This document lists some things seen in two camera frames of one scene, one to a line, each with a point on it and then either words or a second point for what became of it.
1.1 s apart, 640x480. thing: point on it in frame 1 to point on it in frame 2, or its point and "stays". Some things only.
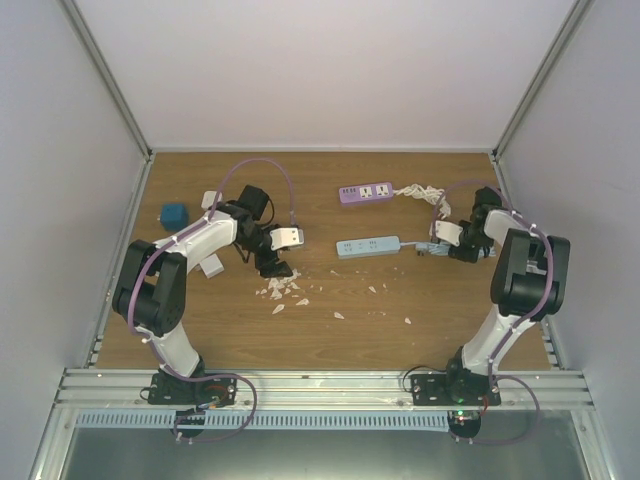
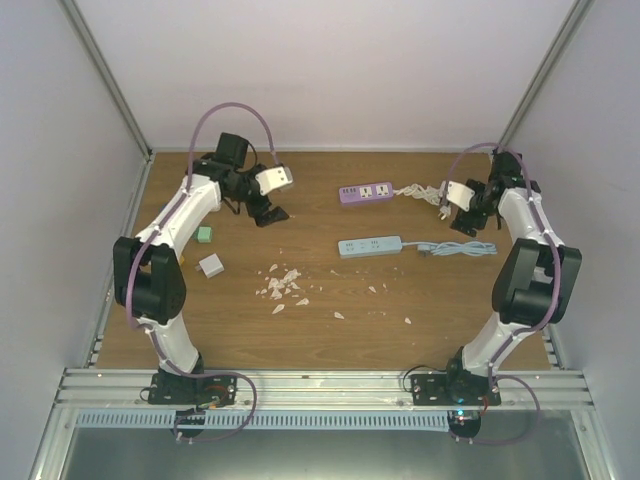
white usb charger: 212,266 stays
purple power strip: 365,192 stays
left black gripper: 272,270 to 268,216
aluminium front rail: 323,390 stays
